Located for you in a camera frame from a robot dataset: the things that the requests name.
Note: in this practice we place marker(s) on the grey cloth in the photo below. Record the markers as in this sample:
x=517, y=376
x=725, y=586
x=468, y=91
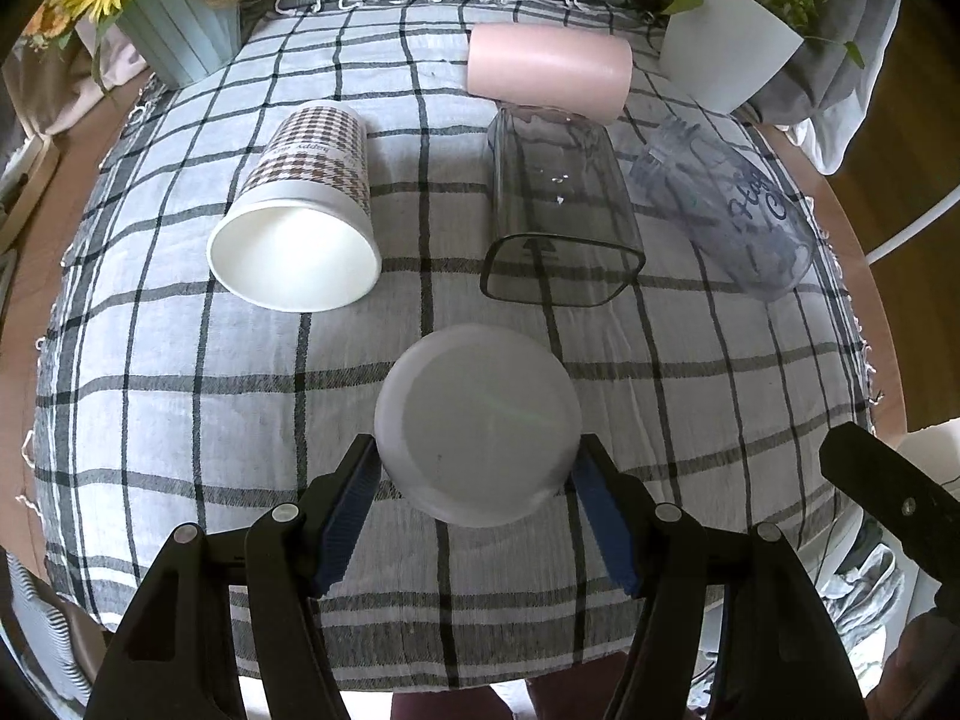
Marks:
x=840, y=101

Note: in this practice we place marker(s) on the round wooden table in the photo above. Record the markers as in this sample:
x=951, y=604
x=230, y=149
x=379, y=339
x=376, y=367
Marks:
x=855, y=202

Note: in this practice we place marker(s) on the checked tablecloth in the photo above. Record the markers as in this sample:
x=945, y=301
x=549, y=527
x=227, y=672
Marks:
x=187, y=405

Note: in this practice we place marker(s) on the striped cloth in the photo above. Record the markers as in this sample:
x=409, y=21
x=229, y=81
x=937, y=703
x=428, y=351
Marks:
x=41, y=630

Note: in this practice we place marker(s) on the pink cup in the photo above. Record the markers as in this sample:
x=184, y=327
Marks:
x=548, y=73

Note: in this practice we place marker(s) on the white plant pot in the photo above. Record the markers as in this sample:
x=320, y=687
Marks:
x=724, y=41

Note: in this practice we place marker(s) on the clear glass with lettering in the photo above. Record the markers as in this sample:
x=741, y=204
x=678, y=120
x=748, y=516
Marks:
x=724, y=210

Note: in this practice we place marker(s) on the light blue flower pot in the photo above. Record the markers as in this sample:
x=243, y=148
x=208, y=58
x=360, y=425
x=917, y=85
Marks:
x=180, y=22

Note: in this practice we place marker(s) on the white cup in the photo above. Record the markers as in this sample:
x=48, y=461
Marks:
x=478, y=424

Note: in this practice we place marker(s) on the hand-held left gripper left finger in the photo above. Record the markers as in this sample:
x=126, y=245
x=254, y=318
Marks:
x=349, y=511

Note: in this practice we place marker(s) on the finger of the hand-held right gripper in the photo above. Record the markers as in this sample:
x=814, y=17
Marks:
x=892, y=481

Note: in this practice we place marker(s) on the houndstooth paper cup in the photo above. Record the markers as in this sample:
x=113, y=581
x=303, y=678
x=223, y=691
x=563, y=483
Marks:
x=301, y=214

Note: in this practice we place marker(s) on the white curved tube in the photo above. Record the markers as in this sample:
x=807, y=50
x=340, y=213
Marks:
x=919, y=229

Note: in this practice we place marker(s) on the smoky square glass cup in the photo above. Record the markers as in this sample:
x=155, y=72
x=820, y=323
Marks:
x=561, y=199

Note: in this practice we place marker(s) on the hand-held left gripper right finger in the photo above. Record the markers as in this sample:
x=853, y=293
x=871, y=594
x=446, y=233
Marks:
x=604, y=519

